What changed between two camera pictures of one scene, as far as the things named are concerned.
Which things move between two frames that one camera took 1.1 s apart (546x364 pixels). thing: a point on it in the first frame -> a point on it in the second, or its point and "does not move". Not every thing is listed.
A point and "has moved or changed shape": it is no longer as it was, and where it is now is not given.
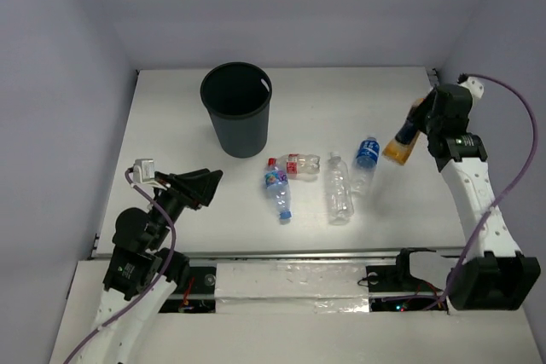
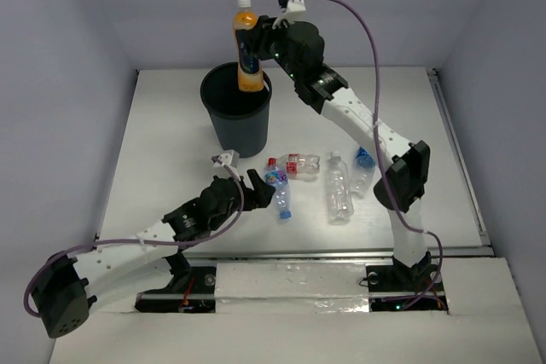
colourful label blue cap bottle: (276, 184) does not move
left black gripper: (183, 189) -> (251, 187)
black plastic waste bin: (237, 95) does not move
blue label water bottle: (366, 160) does not move
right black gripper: (423, 107) -> (267, 28)
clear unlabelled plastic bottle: (340, 209) does not move
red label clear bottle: (296, 164) does not move
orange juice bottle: (399, 153) has moved or changed shape
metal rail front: (290, 254) does not move
